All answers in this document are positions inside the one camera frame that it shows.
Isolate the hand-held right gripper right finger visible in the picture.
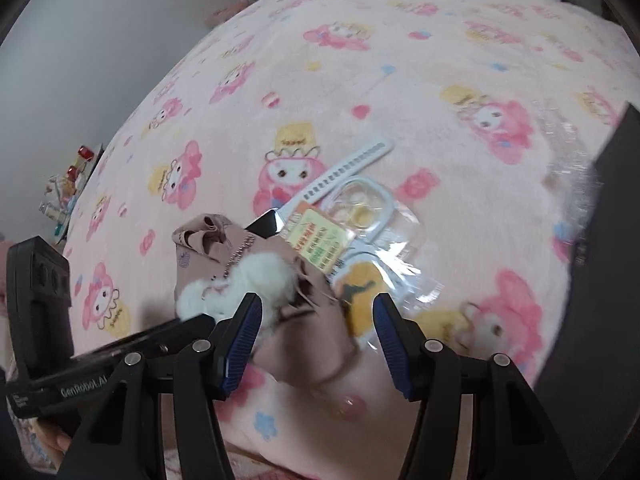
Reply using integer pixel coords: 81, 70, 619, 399
373, 293, 589, 480

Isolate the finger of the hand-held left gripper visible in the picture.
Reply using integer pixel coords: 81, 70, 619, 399
72, 312, 218, 361

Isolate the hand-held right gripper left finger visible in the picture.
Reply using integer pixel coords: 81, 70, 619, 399
57, 292, 264, 480

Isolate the clear packet with yellow card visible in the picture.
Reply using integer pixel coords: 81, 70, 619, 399
337, 247, 447, 354

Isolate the beige pouch with fluffy charm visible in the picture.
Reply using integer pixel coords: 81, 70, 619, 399
171, 212, 362, 401

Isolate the green and orange labelled packet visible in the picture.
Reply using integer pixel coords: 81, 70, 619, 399
279, 207, 357, 279

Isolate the clear packet of rings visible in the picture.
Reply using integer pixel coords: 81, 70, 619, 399
320, 175, 427, 252

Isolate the black storage box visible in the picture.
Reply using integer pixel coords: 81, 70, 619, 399
532, 101, 640, 461

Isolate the person's left hand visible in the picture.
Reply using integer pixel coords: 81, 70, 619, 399
32, 417, 74, 459

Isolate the pink round bead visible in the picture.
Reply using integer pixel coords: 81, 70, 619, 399
334, 394, 365, 421

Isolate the pink patterned pajamas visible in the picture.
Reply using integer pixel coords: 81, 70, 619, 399
162, 440, 322, 480

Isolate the group of small bottles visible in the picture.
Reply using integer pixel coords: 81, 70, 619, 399
39, 144, 105, 246

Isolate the white smart watch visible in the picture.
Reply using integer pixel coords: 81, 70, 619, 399
245, 137, 395, 241

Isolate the pink cartoon printed blanket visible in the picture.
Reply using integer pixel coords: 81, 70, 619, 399
61, 0, 632, 480

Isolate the crinkled clear plastic wrap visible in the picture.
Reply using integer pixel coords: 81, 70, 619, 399
532, 100, 604, 221

